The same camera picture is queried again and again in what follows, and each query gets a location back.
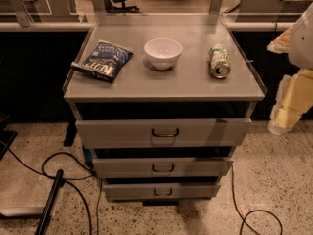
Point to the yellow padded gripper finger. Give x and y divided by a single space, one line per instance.
293 99

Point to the grey drawer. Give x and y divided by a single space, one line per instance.
160 191
161 167
157 133

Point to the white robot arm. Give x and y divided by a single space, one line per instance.
297 41

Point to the grey top drawer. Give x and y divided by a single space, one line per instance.
157 133

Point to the grey drawer cabinet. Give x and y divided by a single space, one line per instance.
185 91

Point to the grey bottom drawer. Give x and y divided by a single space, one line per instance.
160 191

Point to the green soda can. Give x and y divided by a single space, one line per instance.
219 64

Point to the white bowl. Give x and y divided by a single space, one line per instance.
163 53

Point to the blue chip bag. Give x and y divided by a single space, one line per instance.
105 61

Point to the black desk leg bar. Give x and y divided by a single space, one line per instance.
45 216

